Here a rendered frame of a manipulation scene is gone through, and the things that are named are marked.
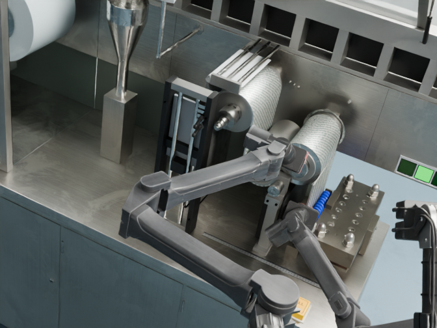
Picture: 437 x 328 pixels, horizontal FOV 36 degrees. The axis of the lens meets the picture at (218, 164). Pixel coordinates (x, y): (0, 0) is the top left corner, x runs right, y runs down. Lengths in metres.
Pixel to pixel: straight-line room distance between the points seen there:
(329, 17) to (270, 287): 1.16
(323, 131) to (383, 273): 1.70
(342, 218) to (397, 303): 1.39
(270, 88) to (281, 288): 1.02
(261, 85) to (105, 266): 0.83
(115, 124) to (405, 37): 1.05
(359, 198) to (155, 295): 0.79
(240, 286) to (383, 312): 2.26
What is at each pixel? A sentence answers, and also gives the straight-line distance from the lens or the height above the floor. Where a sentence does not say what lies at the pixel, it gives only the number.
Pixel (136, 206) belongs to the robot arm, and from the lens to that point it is 1.42.
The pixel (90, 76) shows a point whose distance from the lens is 2.73.
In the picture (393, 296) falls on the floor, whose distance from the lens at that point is 3.64.
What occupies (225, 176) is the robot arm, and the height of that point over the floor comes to 1.47.
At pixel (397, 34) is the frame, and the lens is 2.19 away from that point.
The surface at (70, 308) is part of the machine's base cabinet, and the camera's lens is 2.65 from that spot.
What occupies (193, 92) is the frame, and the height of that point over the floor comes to 1.44.
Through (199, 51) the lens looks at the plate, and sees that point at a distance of 2.46.
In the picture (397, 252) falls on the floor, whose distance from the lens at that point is 3.91.
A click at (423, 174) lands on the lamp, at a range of 2.36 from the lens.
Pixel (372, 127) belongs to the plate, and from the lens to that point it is 2.33.
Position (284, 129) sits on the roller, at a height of 1.23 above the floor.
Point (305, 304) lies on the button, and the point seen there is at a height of 0.92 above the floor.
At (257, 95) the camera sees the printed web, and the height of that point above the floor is 1.39.
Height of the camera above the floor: 2.41
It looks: 35 degrees down
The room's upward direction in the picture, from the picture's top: 11 degrees clockwise
